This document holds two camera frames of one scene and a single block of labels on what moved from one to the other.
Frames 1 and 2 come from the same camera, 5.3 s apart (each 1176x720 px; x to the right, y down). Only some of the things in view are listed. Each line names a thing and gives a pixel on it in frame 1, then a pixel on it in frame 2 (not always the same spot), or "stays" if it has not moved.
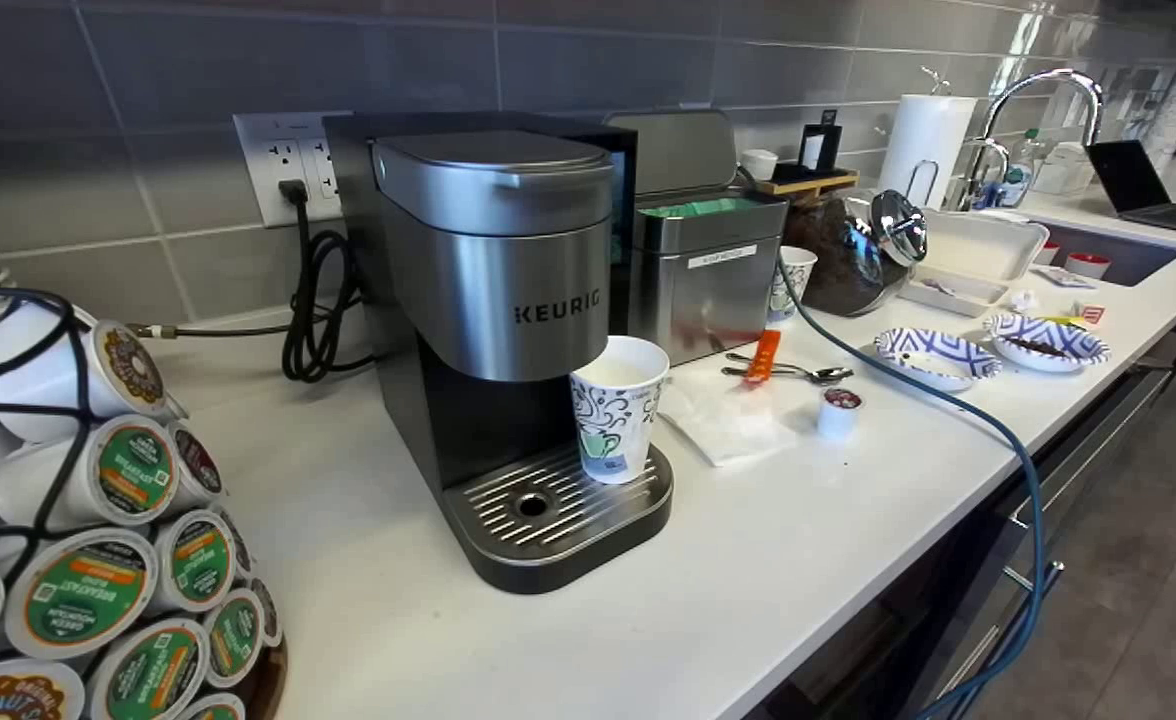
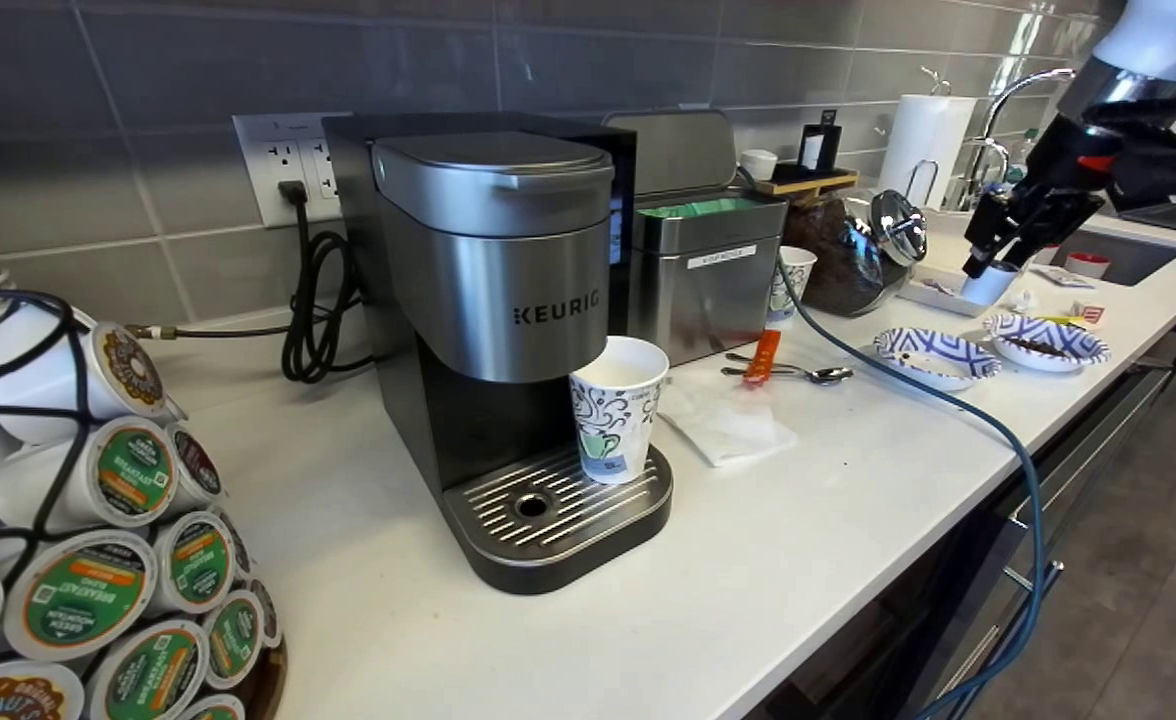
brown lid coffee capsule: x=16 y=691 stays
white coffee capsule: x=839 y=414 to x=987 y=291
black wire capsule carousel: x=92 y=560 stays
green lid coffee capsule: x=151 y=670 stays
